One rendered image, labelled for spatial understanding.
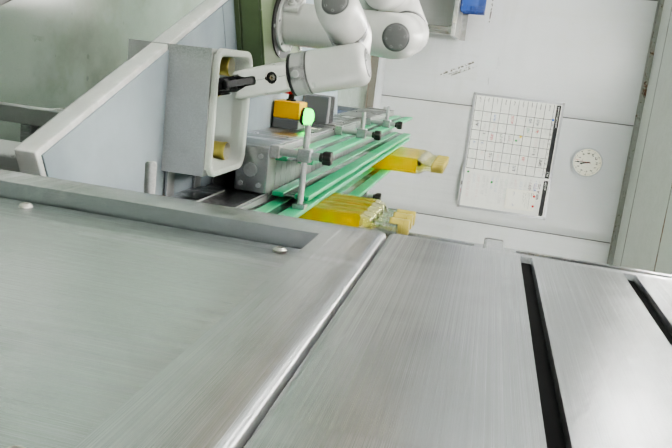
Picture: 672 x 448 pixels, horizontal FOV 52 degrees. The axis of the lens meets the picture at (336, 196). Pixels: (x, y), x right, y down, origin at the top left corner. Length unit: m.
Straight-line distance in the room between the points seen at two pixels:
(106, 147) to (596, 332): 0.85
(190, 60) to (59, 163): 0.34
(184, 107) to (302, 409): 1.02
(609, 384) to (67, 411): 0.20
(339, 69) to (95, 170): 0.42
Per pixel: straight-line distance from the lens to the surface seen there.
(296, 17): 1.54
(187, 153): 1.23
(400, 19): 1.48
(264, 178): 1.38
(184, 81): 1.22
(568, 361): 0.31
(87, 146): 1.04
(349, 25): 1.18
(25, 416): 0.25
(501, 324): 0.33
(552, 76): 7.30
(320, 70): 1.18
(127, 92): 1.12
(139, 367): 0.28
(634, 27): 7.41
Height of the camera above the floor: 1.30
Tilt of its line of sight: 11 degrees down
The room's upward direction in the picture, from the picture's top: 99 degrees clockwise
